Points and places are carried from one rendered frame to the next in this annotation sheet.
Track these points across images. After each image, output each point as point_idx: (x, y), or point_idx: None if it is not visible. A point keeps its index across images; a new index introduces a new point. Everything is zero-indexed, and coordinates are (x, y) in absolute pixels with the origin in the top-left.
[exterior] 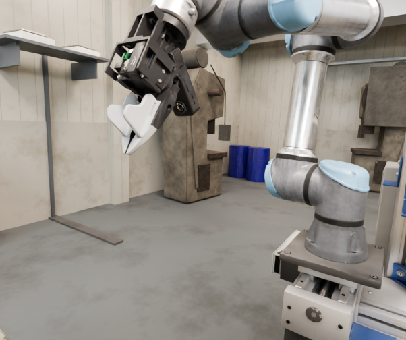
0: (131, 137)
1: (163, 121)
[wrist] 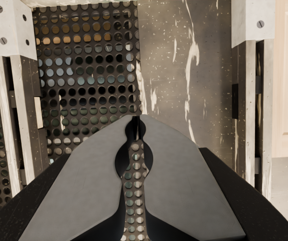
0: (130, 140)
1: (227, 169)
